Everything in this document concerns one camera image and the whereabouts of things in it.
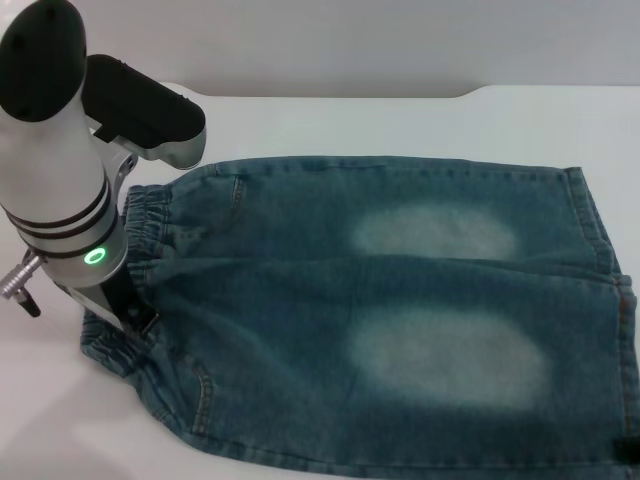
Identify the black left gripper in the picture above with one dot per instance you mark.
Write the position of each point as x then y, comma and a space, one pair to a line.
112, 305

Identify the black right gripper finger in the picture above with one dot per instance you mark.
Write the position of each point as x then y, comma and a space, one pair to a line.
621, 446

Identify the blue denim shorts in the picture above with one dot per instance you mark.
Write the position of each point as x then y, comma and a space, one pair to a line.
310, 310

